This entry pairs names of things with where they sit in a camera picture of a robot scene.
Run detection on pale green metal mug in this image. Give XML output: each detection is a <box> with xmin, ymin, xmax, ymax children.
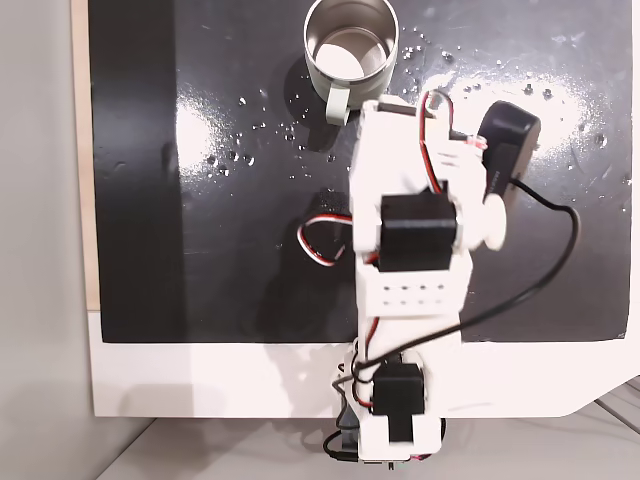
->
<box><xmin>303</xmin><ymin>0</ymin><xmax>401</xmax><ymax>126</ymax></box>

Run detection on black glossy mat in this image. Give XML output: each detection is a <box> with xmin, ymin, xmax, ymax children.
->
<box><xmin>87</xmin><ymin>0</ymin><xmax>634</xmax><ymax>346</ymax></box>

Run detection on red white black servo cable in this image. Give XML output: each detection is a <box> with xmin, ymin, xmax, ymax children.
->
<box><xmin>296</xmin><ymin>213</ymin><xmax>352</xmax><ymax>267</ymax></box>
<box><xmin>417</xmin><ymin>89</ymin><xmax>455</xmax><ymax>195</ymax></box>

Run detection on black oval camera box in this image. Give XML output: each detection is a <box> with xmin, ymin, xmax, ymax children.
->
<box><xmin>473</xmin><ymin>100</ymin><xmax>543</xmax><ymax>199</ymax></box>

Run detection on black camera cable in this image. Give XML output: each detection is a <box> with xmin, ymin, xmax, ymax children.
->
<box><xmin>322</xmin><ymin>178</ymin><xmax>582</xmax><ymax>464</ymax></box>

